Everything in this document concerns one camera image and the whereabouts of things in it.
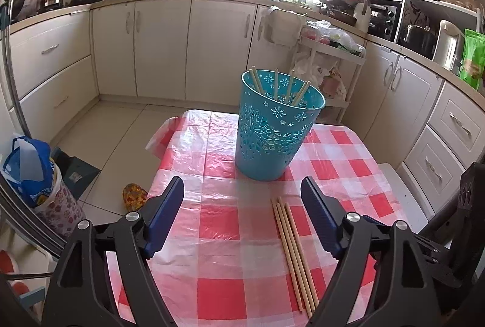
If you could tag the black toaster oven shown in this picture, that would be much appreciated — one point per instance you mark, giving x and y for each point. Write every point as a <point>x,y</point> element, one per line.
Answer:
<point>382,18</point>

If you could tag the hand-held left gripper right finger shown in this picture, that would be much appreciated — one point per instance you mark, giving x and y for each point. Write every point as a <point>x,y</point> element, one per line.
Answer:
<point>322,217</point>

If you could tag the white hanging waste bin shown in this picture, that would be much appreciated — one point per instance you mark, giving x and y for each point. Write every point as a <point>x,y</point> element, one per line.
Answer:
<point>282,27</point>

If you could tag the floral printed bag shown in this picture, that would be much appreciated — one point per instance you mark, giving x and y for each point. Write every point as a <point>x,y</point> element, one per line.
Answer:
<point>60,209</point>

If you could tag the clear plastic bag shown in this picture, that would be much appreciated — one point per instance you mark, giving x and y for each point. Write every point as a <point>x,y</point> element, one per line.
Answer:
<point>333,37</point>

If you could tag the patterned slipper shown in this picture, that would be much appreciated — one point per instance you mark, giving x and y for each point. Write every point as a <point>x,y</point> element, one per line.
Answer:
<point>133,196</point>

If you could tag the white rolling storage cart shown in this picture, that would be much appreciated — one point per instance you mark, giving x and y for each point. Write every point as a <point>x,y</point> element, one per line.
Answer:
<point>341,54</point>

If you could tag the blue plastic shopping bag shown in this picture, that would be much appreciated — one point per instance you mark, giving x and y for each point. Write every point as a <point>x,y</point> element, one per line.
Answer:
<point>13,175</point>

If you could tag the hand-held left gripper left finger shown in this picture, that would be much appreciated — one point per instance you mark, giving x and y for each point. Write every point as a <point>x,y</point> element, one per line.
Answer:
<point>166,213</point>

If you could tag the white electric thermos pot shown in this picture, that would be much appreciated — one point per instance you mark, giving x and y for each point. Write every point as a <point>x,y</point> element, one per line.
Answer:
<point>449,46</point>

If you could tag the black wok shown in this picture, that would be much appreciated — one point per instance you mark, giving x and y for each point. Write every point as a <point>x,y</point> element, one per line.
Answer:
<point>15,6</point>

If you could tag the white plastic jug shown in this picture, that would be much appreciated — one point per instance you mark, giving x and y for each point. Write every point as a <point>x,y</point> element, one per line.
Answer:
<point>362,18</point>

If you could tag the black cooking pot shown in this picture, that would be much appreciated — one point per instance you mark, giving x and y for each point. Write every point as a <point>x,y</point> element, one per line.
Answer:
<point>416,37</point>

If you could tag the white plastic bag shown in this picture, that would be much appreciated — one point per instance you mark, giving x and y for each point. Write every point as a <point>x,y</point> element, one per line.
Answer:
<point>303,65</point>

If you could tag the pink printed plastic bag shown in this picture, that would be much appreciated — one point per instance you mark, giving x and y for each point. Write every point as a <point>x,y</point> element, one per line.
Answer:
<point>333,84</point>

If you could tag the white wooden stool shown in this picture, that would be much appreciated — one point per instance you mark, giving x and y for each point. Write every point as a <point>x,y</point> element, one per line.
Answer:
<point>405,194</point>

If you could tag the white counter shelf rack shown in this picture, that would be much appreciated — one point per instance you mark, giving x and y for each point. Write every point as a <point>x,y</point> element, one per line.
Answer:
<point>439,3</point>

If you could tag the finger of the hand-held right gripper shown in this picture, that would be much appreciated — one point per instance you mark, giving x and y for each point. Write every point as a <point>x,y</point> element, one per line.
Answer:
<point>473,186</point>
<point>451,262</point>

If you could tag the blue perforated plastic basket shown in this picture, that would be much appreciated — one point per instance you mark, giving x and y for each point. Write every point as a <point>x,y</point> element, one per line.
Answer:
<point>272,145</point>

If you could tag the white base kitchen cabinets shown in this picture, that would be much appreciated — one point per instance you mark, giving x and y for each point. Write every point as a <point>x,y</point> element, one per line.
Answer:
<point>163,46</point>

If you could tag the green snack packet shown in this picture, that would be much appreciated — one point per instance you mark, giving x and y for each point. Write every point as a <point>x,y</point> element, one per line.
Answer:
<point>473,61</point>

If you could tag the red checkered plastic tablecloth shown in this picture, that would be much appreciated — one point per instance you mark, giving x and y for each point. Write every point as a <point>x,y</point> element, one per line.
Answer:
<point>227,221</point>

